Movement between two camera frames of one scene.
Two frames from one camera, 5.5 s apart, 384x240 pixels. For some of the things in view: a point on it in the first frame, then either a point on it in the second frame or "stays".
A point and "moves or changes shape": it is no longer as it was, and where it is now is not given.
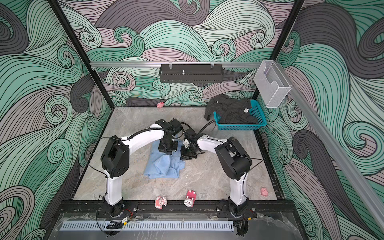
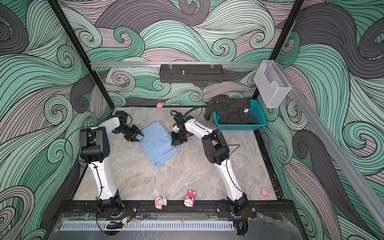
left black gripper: [163, 150] to [136, 131]
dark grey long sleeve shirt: [228, 110] stays
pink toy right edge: [264, 192] stays
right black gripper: [184, 156] to [175, 140]
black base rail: [259, 208] stays
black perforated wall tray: [191, 73] stays
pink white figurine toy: [159, 201] stays
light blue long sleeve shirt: [160, 165] moves or changes shape
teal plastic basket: [229, 126] stays
